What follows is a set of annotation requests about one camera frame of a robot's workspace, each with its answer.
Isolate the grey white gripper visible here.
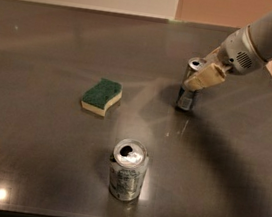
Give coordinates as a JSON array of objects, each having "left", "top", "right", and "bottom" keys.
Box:
[{"left": 184, "top": 24, "right": 267, "bottom": 91}]

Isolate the slim silver redbull can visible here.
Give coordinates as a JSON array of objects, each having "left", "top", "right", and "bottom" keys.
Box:
[{"left": 176, "top": 57, "right": 205, "bottom": 112}]

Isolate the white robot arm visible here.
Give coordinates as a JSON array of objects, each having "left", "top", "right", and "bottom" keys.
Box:
[{"left": 184, "top": 11, "right": 272, "bottom": 91}]

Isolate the silver 7up can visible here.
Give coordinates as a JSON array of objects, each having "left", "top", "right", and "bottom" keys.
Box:
[{"left": 109, "top": 139, "right": 149, "bottom": 202}]

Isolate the green and yellow sponge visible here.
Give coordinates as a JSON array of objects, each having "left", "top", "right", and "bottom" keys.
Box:
[{"left": 81, "top": 79, "right": 123, "bottom": 117}]

